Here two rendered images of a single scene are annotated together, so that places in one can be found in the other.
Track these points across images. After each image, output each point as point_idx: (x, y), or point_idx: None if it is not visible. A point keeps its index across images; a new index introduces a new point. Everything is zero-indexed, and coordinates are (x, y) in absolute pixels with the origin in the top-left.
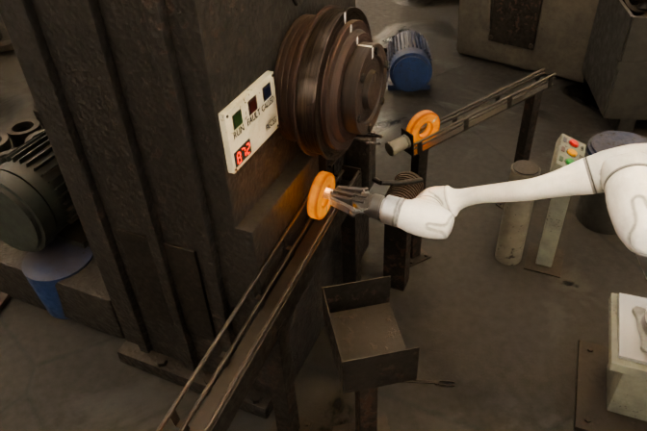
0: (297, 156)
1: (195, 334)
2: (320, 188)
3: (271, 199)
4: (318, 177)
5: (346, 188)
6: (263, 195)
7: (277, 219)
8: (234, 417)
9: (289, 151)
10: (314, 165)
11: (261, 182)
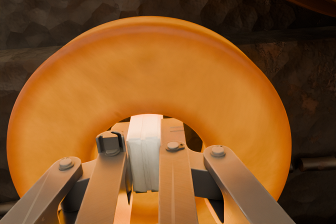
0: (274, 31)
1: None
2: (49, 59)
3: (10, 55)
4: (119, 20)
5: (234, 190)
6: (34, 47)
7: (4, 133)
8: None
9: None
10: (317, 86)
11: None
